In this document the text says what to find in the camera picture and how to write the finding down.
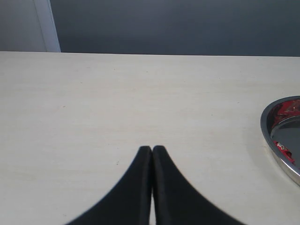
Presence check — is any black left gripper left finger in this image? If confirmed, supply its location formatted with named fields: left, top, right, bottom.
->
left=68, top=146, right=151, bottom=225

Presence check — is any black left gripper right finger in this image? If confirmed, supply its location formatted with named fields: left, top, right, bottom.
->
left=153, top=145, right=242, bottom=225

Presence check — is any round steel bowl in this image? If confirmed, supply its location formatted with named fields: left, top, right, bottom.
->
left=260, top=96, right=300, bottom=185

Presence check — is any white door frame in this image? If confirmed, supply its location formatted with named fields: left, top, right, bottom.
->
left=0, top=0, right=61, bottom=53

